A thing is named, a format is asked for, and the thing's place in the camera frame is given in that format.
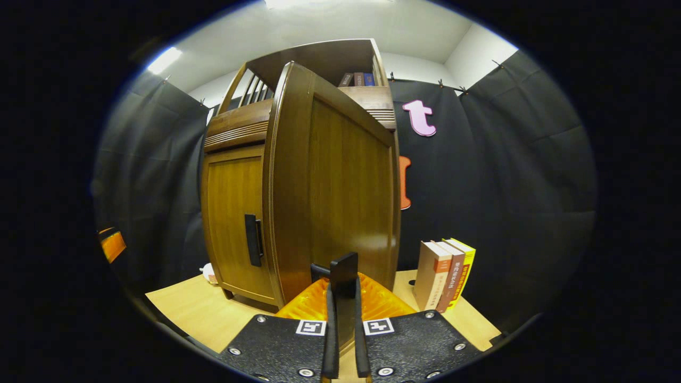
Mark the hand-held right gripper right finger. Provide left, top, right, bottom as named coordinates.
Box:
left=355, top=272, right=482, bottom=379

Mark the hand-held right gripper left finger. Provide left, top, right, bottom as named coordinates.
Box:
left=218, top=278, right=340, bottom=381

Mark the wooden cabinet door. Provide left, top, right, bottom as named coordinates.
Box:
left=201, top=145, right=280, bottom=308
left=262, top=61, right=401, bottom=352

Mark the wooden double-door shoe cabinet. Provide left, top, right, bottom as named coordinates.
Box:
left=201, top=38, right=401, bottom=314

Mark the white and orange book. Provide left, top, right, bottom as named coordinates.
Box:
left=413, top=241, right=453, bottom=312

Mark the wooden drawer with black knob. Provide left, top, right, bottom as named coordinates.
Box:
left=204, top=85, right=397, bottom=155

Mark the small ceiling light panel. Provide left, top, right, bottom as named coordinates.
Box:
left=146, top=47, right=182, bottom=75

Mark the black backdrop cloth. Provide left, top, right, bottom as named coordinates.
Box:
left=93, top=49, right=599, bottom=333

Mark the large ceiling light panel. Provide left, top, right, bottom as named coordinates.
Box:
left=264, top=0, right=394, bottom=9

